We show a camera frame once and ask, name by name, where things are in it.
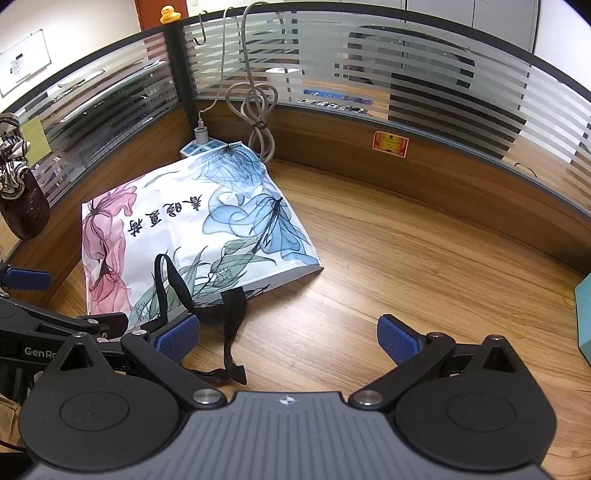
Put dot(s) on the grey charger plug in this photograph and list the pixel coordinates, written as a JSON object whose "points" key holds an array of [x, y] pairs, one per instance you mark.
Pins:
{"points": [[201, 134]]}

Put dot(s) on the yellow rubber duck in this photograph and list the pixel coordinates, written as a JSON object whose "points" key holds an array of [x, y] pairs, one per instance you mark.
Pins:
{"points": [[170, 14]]}

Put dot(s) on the whiteboard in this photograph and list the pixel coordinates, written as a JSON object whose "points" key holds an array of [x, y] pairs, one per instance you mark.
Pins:
{"points": [[25, 62]]}

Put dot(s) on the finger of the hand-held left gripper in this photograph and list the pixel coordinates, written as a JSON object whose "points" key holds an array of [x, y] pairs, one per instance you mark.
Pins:
{"points": [[27, 279], [106, 323]]}

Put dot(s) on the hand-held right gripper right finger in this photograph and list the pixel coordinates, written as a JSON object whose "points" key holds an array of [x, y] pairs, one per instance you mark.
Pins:
{"points": [[397, 339]]}

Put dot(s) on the dark brown pouch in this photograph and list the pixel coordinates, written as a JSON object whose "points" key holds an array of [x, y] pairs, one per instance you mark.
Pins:
{"points": [[25, 212]]}

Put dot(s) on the metal hook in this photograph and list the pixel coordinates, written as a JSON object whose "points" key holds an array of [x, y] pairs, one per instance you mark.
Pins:
{"points": [[203, 25]]}

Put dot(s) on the black white patterned scarf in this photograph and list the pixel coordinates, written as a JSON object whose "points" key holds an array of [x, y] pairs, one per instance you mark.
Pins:
{"points": [[14, 157]]}

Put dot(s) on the floral white shopping bag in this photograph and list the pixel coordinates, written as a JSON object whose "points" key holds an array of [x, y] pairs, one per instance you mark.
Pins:
{"points": [[152, 217]]}

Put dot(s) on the black office chair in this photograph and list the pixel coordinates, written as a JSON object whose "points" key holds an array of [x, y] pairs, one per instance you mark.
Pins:
{"points": [[429, 92]]}

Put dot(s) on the white blue power strip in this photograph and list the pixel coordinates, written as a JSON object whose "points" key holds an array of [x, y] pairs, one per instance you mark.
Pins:
{"points": [[198, 148]]}

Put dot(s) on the red gold label sticker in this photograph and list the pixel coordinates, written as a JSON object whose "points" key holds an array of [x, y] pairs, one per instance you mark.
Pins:
{"points": [[390, 144]]}

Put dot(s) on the reddish brown door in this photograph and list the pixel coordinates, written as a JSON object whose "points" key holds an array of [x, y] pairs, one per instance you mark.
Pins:
{"points": [[150, 14]]}

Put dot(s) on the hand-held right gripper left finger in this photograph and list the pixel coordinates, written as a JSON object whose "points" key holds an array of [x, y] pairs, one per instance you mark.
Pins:
{"points": [[178, 338]]}

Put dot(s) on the yellow sticky note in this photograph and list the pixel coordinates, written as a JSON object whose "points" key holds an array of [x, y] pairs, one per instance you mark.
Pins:
{"points": [[37, 138]]}

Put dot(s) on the teal box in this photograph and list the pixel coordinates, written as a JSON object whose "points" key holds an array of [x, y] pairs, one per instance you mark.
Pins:
{"points": [[584, 318]]}

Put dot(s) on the striped glass partition with label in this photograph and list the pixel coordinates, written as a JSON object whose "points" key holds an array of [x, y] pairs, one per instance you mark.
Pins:
{"points": [[323, 55]]}

